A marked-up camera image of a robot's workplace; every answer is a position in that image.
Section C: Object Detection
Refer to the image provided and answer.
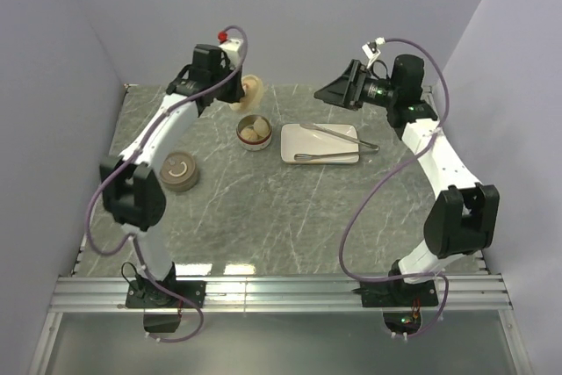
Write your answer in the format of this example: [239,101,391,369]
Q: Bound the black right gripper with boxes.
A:
[314,60,400,112]

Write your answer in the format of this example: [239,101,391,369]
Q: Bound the cream round lid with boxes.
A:
[229,75,265,113]

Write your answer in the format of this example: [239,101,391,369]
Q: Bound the white peeled egg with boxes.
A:
[253,118,270,138]

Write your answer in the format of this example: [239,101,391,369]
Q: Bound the beige steamed bun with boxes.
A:
[240,126,260,142]

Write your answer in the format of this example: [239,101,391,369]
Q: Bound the red striped steel tin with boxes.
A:
[236,115,272,151]

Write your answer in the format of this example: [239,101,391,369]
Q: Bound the metal serving tongs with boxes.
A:
[280,124,379,165]

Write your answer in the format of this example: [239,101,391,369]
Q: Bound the brown round lid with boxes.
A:
[158,150,197,185]

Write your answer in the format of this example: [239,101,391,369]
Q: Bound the grey steel tin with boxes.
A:
[158,150,201,194]

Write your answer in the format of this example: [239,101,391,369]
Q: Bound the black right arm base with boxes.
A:
[353,278,439,308]

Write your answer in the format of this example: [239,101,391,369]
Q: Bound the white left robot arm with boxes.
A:
[100,38,247,306]

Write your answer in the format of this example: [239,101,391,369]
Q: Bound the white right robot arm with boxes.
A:
[313,54,500,305]

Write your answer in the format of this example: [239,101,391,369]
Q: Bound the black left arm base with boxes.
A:
[125,278,206,309]

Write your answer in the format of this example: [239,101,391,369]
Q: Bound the white rectangular plate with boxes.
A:
[280,123,359,164]

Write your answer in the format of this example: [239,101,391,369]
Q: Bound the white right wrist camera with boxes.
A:
[362,37,385,68]

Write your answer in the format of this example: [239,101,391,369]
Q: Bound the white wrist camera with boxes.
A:
[218,31,245,63]
[362,37,385,68]

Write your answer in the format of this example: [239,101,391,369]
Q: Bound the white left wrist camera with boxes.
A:
[218,31,245,63]

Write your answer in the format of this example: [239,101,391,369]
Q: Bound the aluminium mounting rail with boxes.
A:
[49,271,512,314]

